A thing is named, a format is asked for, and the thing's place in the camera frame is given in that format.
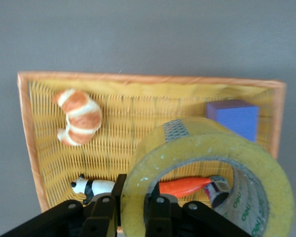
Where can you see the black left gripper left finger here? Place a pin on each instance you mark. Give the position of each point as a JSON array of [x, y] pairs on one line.
[[98, 217]]

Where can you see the black white panda toy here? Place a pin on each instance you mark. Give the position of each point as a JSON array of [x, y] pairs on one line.
[[98, 185]]

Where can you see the toy croissant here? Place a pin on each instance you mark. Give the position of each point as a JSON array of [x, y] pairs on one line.
[[81, 116]]

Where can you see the orange toy carrot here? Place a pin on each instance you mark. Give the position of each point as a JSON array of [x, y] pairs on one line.
[[182, 186]]

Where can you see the small round black jar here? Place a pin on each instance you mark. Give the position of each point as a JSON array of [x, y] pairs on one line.
[[217, 195]]

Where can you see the table cover sheet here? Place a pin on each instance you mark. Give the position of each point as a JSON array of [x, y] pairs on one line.
[[138, 37]]

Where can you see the yellowish clear tape roll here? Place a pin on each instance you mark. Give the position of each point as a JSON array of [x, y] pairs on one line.
[[187, 148]]

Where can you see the yellow orange-rimmed wicker basket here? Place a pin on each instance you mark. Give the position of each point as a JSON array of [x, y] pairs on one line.
[[128, 111]]

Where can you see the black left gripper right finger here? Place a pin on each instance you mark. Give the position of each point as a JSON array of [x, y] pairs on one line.
[[167, 219]]

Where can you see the purple foam cube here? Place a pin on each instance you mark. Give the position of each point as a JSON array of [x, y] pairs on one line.
[[236, 121]]

